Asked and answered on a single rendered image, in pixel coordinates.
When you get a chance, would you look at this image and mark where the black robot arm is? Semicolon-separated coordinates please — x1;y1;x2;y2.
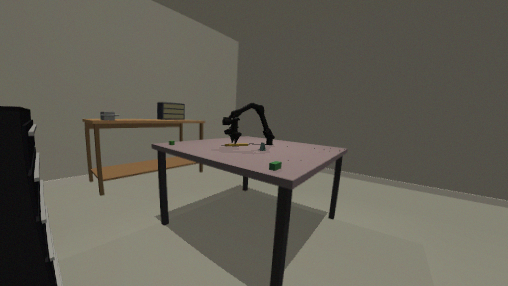
222;103;275;145

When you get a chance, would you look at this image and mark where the small green block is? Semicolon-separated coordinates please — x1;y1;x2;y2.
269;161;282;171

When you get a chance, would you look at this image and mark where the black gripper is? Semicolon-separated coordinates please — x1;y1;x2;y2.
229;125;242;144

